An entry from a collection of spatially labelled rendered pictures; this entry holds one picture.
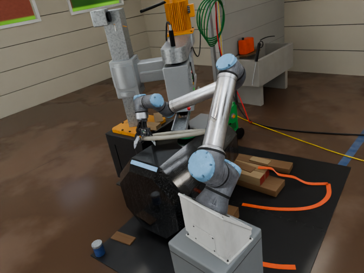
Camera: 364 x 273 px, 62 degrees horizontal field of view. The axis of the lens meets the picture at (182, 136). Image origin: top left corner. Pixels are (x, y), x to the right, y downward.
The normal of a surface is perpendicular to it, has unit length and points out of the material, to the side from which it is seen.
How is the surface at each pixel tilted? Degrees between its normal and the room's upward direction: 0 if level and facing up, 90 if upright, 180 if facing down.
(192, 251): 0
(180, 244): 0
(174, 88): 90
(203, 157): 48
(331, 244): 0
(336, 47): 90
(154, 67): 90
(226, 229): 90
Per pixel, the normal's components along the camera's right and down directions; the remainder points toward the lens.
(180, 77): -0.09, 0.46
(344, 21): -0.67, 0.42
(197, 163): -0.59, -0.29
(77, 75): 0.73, 0.20
